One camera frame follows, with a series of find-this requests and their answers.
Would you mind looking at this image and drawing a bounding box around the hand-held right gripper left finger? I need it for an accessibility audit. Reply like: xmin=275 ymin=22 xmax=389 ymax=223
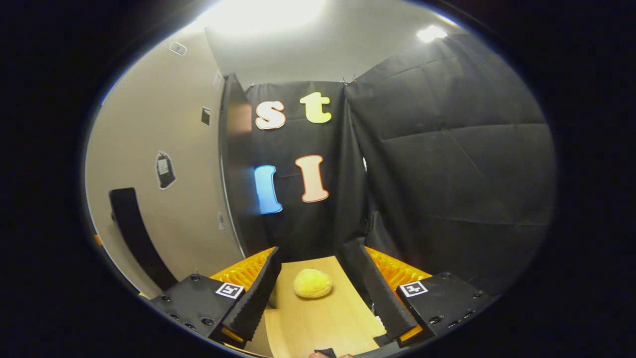
xmin=149 ymin=246 xmax=282 ymax=349

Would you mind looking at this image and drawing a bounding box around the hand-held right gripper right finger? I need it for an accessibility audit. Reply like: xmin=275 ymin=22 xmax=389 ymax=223
xmin=355 ymin=245 xmax=497 ymax=349

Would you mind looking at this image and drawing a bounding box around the dark grey cabinet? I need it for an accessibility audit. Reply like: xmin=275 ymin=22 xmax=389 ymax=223
xmin=219 ymin=74 xmax=273 ymax=259

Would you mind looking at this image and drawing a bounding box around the black door handle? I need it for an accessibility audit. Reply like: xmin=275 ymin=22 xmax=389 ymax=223
xmin=108 ymin=187 xmax=178 ymax=292

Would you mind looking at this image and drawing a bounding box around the pale cabinet door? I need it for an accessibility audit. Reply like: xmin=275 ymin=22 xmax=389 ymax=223
xmin=84 ymin=30 xmax=245 ymax=300

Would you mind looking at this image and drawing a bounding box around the yellow round sponge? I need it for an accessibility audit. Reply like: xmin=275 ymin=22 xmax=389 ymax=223
xmin=293 ymin=268 xmax=333 ymax=299

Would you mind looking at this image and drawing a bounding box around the black backdrop cloth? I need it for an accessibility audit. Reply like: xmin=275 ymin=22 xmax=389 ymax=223
xmin=243 ymin=32 xmax=556 ymax=299

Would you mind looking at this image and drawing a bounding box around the ceiling light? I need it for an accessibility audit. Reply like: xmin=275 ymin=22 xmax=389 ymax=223
xmin=199 ymin=0 xmax=328 ymax=36
xmin=416 ymin=25 xmax=448 ymax=43

